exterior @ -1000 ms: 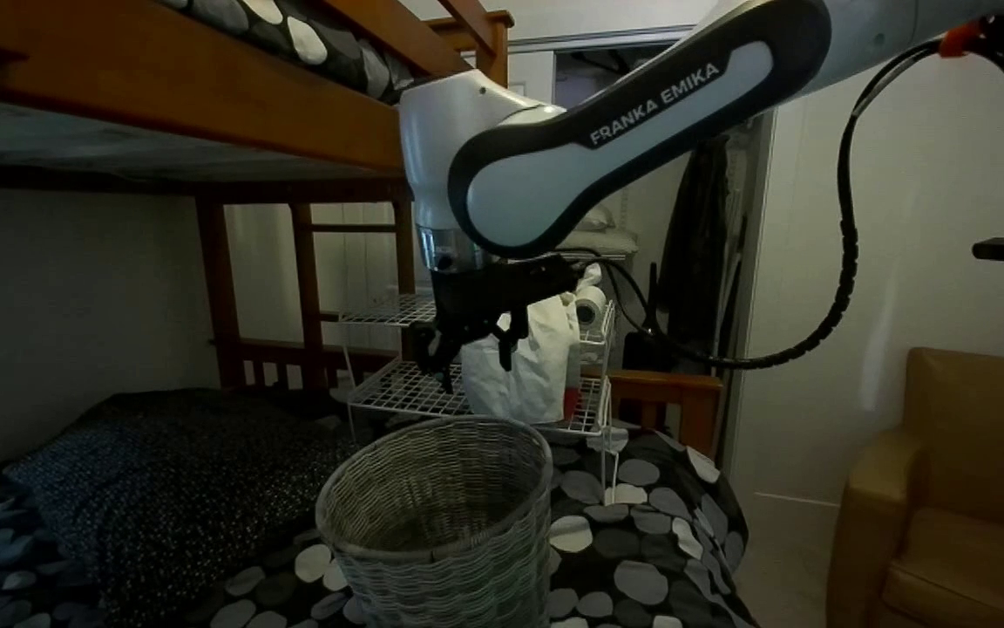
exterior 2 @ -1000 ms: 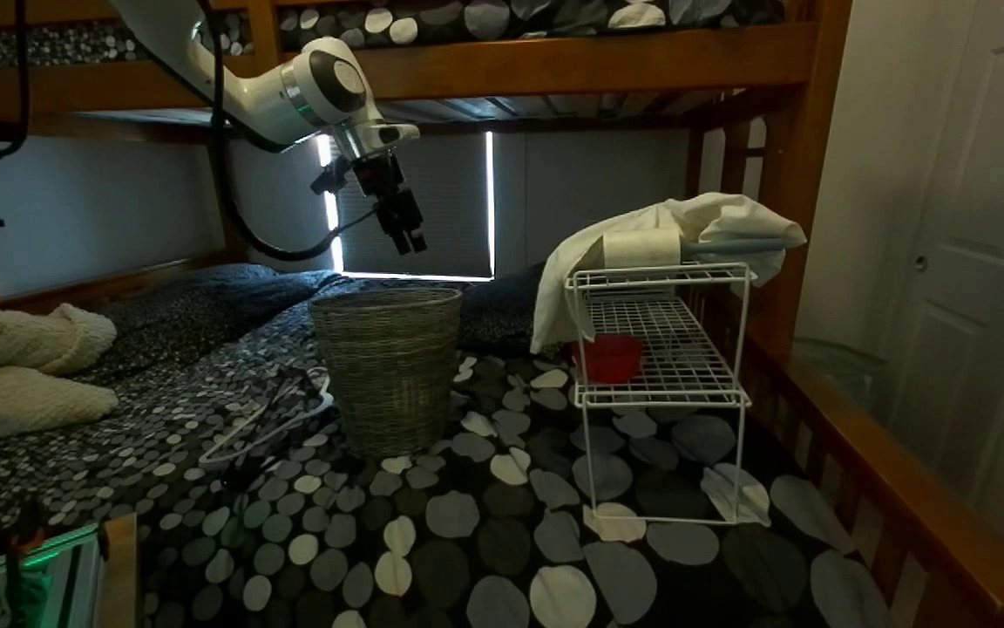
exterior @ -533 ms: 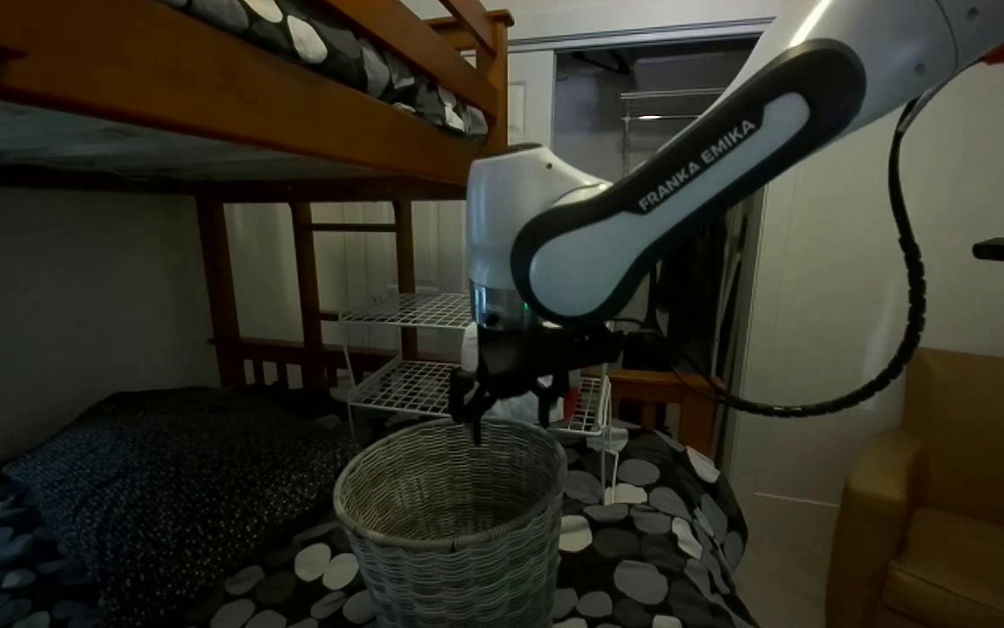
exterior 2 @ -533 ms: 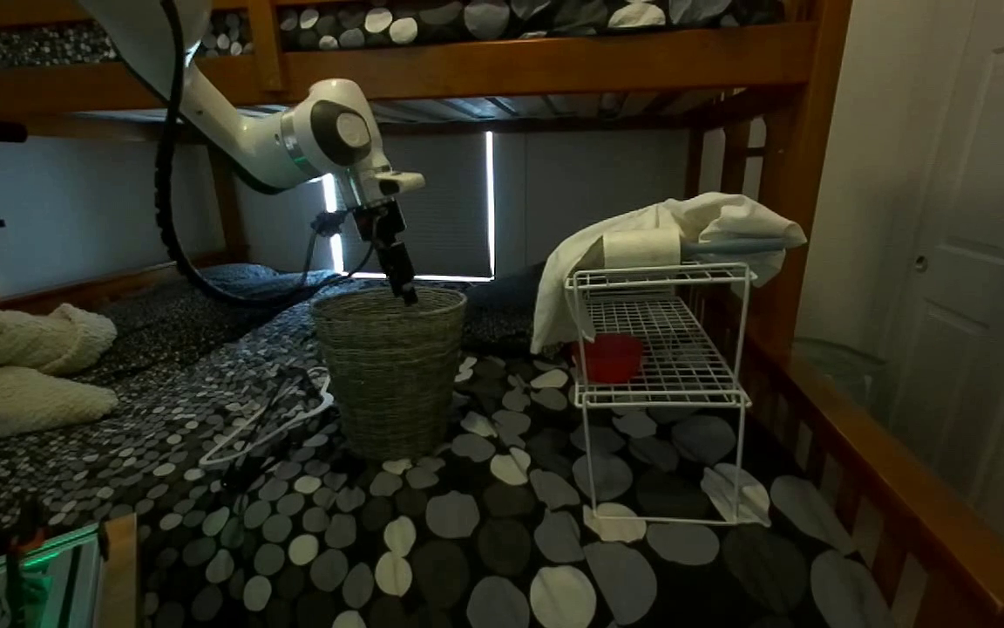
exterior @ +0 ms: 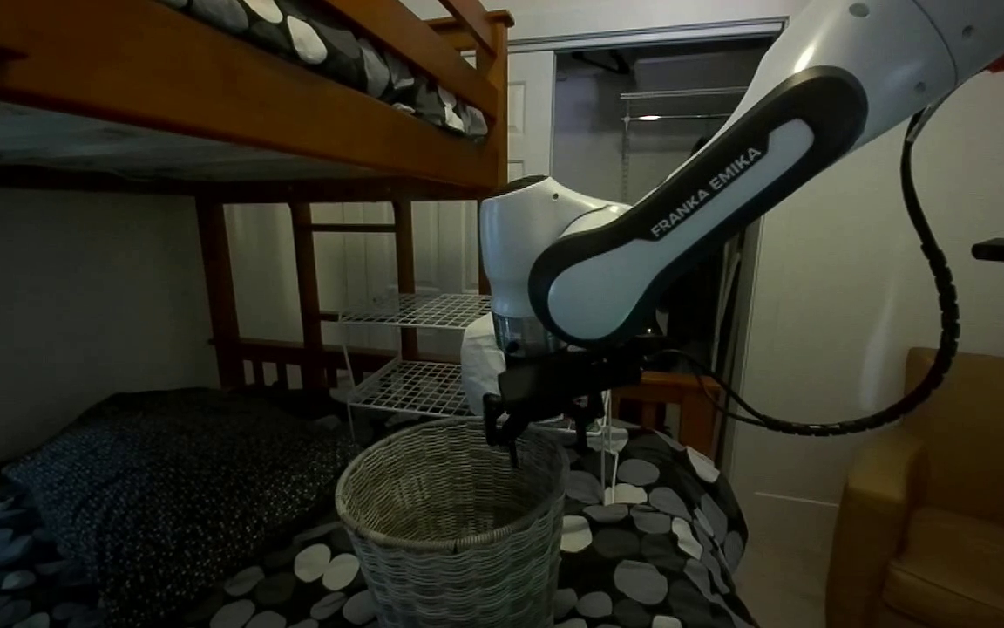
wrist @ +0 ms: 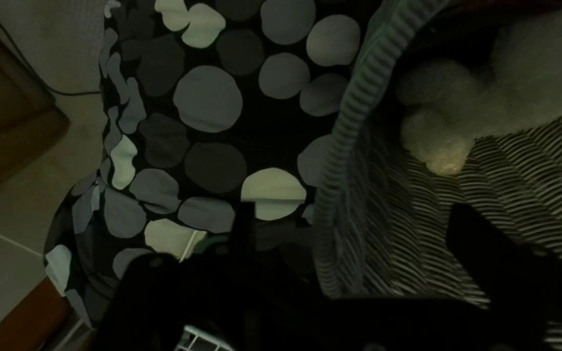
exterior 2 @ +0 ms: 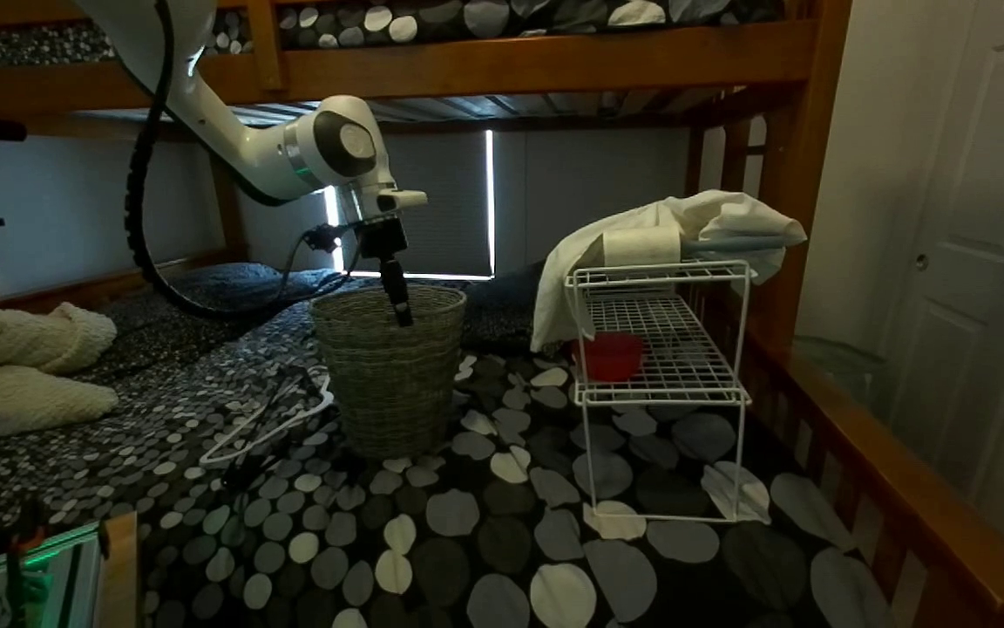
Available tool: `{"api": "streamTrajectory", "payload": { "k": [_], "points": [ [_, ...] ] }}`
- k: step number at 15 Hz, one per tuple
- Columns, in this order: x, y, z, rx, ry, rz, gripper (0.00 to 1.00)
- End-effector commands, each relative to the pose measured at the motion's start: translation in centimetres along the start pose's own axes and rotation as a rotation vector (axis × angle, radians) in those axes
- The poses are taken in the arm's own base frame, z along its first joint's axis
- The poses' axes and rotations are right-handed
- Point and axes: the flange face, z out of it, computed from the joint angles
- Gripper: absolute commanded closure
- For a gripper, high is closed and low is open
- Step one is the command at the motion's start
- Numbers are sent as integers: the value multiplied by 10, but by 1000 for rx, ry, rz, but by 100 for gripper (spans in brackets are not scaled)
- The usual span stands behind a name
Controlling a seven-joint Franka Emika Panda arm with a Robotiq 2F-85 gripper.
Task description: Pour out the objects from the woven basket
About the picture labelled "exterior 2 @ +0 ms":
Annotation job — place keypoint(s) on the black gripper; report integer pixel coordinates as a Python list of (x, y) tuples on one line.
[(380, 242)]

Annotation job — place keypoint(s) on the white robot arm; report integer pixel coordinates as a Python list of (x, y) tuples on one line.
[(294, 152)]

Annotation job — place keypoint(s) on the white clothes hanger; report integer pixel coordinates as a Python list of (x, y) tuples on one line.
[(268, 427)]

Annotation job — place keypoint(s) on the grey window roller blinds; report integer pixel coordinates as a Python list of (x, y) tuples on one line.
[(573, 197)]

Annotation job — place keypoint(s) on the red cup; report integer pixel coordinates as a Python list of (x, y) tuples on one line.
[(616, 359)]

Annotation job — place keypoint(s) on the white crumpled cloth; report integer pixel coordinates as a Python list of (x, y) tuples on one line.
[(642, 238)]

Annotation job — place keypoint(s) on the dark speckled blanket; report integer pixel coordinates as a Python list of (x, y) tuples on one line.
[(154, 384)]

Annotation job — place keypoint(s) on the black pebble pattern bedspread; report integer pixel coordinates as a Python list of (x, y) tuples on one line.
[(504, 545)]

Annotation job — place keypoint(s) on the pebble pattern bunk mattress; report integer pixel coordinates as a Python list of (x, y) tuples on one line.
[(469, 19)]

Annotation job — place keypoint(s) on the beige folded towel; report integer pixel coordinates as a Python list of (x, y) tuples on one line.
[(15, 362)]

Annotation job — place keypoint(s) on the green lit white device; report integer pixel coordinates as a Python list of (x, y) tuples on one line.
[(48, 572)]

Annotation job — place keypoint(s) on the clear plastic bin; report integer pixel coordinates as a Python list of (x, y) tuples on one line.
[(836, 369)]

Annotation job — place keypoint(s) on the white panel door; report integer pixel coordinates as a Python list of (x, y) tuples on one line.
[(990, 291)]

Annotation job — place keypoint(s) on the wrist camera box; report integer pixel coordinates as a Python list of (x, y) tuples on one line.
[(402, 199)]

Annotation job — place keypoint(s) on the wooden bunk bed frame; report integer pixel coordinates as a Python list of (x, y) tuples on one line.
[(523, 58)]

